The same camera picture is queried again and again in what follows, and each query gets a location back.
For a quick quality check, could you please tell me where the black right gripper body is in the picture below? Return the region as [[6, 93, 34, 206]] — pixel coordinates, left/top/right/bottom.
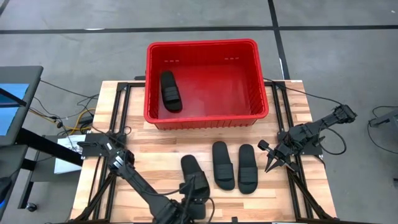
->
[[257, 139, 301, 173]]

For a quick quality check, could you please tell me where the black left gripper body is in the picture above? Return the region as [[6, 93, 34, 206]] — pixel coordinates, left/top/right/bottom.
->
[[183, 198, 208, 221]]

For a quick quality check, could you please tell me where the black rubber slide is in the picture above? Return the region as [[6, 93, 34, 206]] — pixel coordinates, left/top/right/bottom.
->
[[238, 143, 259, 195], [180, 154, 211, 200], [159, 70, 183, 113], [211, 141, 236, 191]]

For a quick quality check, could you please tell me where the red plastic bin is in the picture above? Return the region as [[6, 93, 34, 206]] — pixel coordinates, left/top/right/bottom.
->
[[143, 38, 270, 131]]

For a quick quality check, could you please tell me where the grey stand leg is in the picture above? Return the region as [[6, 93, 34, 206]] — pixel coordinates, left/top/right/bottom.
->
[[368, 107, 398, 128]]

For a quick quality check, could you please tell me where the white paper box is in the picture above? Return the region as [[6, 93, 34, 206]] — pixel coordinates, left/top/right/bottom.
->
[[53, 134, 87, 174]]

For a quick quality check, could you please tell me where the black cart beam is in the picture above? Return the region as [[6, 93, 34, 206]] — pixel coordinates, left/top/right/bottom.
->
[[15, 127, 84, 167]]

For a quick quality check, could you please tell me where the black cart leg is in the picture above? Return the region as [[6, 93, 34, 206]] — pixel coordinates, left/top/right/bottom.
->
[[17, 158, 35, 210]]

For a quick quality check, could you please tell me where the grey cart panel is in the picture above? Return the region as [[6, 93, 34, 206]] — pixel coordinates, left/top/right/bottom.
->
[[0, 144, 29, 215]]

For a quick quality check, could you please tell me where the grey monitor with blue screen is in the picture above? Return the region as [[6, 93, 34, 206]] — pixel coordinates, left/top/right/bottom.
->
[[0, 65, 44, 147]]

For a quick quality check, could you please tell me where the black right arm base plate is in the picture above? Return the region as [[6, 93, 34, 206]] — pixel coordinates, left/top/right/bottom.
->
[[277, 130, 323, 156]]

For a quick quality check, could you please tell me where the black right arm cable loop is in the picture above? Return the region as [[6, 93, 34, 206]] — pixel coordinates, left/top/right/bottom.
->
[[320, 127, 348, 156]]

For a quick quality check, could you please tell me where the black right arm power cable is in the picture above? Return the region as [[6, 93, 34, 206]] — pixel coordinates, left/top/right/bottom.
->
[[262, 77, 343, 106]]

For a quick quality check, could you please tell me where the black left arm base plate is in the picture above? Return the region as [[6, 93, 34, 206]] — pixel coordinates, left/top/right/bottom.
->
[[76, 133, 127, 158]]

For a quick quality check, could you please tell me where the black aluminium table frame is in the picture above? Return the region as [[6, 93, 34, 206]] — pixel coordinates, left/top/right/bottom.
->
[[70, 81, 338, 224]]

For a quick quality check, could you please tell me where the yellow cable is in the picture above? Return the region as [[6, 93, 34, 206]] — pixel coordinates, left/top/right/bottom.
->
[[29, 107, 96, 131]]

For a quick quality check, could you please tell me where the thin black floor cable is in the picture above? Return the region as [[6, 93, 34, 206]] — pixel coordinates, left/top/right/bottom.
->
[[39, 79, 100, 100]]

